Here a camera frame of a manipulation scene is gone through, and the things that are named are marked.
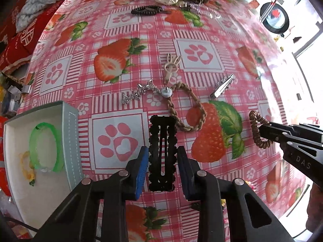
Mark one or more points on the silver rhinestone hair clip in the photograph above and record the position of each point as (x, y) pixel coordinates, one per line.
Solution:
(223, 84)

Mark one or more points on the black lace snap clips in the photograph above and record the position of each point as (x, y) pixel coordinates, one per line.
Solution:
(162, 153)

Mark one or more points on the beige rabbit hair clip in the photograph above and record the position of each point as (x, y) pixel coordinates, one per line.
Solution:
(171, 66)

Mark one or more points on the round black mirror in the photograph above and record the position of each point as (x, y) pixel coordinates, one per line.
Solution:
(274, 17)

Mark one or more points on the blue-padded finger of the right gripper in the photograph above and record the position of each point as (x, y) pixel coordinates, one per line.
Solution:
(269, 135)

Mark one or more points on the brown braided hair band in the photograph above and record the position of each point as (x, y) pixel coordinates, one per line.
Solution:
(182, 98)

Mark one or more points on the white grey jewelry box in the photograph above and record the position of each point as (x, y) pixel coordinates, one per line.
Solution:
(37, 194)

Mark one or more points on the green plastic bangle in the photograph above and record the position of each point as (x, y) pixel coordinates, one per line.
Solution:
(45, 148)

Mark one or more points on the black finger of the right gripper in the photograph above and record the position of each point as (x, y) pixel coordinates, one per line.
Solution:
(304, 130)

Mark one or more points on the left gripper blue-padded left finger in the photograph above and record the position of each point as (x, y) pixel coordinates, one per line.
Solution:
(75, 219)

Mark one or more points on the red printed fabric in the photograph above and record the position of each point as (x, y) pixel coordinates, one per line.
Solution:
(17, 48)

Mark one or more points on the pink strawberry checked tablecloth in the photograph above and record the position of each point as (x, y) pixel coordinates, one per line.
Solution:
(100, 52)

